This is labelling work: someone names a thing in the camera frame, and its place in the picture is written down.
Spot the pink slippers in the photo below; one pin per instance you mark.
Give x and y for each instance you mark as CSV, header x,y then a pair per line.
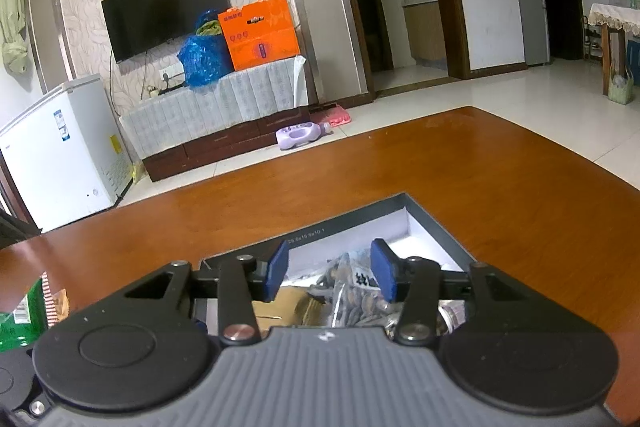
x,y
335,116

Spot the tan snack packet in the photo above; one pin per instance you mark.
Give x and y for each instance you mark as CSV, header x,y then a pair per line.
x,y
285,313

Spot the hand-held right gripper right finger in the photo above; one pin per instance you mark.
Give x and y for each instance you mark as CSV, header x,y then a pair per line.
x,y
385,272

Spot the white wall socket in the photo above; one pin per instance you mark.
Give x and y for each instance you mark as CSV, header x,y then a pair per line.
x,y
171,71

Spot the green woven basket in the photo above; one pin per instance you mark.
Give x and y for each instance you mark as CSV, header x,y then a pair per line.
x,y
620,89

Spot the grey box with white inside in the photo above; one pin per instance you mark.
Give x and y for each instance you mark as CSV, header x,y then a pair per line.
x,y
425,234

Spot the dark wooden television cabinet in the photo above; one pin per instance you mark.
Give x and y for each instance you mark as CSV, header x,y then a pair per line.
x,y
220,147

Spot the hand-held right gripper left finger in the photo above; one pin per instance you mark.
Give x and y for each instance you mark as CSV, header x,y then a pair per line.
x,y
277,272

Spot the blue plastic bag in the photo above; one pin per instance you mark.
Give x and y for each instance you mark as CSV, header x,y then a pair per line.
x,y
202,59

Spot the pale green curtain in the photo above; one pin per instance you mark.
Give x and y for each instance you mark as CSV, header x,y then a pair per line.
x,y
11,7

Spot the white chest freezer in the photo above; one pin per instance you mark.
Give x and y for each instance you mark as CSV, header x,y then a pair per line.
x,y
55,157

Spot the black wall television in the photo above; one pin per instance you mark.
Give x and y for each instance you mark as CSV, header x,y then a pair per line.
x,y
165,9

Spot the green snack bag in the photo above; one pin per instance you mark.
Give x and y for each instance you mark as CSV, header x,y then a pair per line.
x,y
20,327

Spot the wooden kitchen cabinet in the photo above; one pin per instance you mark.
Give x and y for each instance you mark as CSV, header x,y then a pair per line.
x,y
425,32

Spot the orange cardboard box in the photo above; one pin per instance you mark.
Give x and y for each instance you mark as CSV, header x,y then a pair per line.
x,y
260,34

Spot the long clear tube snack packet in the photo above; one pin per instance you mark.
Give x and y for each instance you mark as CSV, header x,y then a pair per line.
x,y
450,317

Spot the white lace cloth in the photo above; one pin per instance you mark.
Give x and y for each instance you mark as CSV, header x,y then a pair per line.
x,y
215,107

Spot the clear bag of brown nuts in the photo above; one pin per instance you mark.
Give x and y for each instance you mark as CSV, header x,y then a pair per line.
x,y
355,302

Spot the side table with lace cloth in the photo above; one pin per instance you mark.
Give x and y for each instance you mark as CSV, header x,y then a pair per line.
x,y
615,19

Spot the dark chair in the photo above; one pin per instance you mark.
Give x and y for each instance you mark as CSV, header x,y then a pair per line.
x,y
15,229

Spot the purple plastic bottle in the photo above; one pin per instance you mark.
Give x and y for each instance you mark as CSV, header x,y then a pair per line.
x,y
300,136

